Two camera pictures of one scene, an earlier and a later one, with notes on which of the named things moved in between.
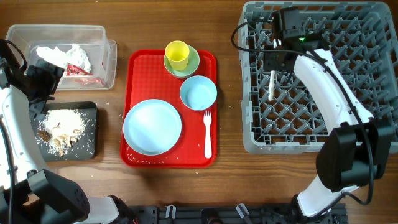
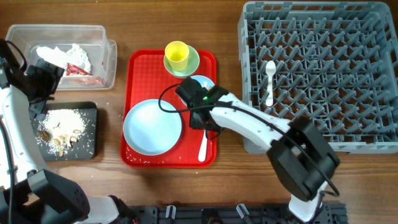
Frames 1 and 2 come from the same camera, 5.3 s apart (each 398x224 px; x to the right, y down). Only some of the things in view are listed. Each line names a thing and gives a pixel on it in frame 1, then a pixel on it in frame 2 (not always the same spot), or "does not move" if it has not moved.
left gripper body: [43, 83] does not move
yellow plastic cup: [177, 52] does not move
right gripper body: [270, 61] -> [194, 122]
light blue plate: [152, 127] does not move
